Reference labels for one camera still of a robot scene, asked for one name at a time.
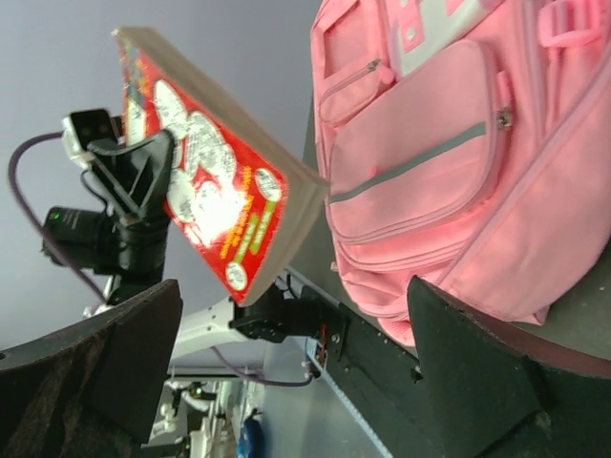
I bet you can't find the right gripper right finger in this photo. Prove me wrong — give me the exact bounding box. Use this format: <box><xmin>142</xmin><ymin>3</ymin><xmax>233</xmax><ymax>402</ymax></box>
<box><xmin>407</xmin><ymin>278</ymin><xmax>610</xmax><ymax>457</ymax></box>

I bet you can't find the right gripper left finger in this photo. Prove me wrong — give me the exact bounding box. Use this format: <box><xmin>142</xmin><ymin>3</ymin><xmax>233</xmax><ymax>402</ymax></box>
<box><xmin>1</xmin><ymin>280</ymin><xmax>182</xmax><ymax>457</ymax></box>

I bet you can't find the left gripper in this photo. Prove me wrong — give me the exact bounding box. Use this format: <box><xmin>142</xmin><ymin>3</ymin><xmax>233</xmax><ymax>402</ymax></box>
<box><xmin>87</xmin><ymin>130</ymin><xmax>174</xmax><ymax>281</ymax></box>

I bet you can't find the red cartoon book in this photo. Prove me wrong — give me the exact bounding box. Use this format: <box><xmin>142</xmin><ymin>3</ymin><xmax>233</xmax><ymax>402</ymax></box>
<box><xmin>114</xmin><ymin>27</ymin><xmax>328</xmax><ymax>306</ymax></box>

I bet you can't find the pink student backpack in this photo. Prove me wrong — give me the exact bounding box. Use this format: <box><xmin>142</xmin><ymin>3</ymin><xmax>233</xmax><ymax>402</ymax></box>
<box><xmin>310</xmin><ymin>1</ymin><xmax>610</xmax><ymax>346</ymax></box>

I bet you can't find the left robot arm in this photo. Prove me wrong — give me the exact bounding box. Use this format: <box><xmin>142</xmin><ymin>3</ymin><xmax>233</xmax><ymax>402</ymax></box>
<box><xmin>42</xmin><ymin>130</ymin><xmax>348</xmax><ymax>364</ymax></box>

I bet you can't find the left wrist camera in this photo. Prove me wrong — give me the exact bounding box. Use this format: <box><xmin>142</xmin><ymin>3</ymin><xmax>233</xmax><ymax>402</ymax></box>
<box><xmin>61</xmin><ymin>108</ymin><xmax>123</xmax><ymax>170</ymax></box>

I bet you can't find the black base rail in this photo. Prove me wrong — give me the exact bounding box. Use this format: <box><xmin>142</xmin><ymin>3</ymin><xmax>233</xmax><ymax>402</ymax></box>
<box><xmin>284</xmin><ymin>268</ymin><xmax>445</xmax><ymax>457</ymax></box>

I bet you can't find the white cable duct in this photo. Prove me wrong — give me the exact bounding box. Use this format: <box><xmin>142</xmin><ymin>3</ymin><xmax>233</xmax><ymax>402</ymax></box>
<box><xmin>326</xmin><ymin>376</ymin><xmax>392</xmax><ymax>458</ymax></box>

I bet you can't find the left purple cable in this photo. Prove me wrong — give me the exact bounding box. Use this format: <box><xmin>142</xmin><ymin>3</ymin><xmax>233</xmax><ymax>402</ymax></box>
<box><xmin>7</xmin><ymin>131</ymin><xmax>316</xmax><ymax>388</ymax></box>

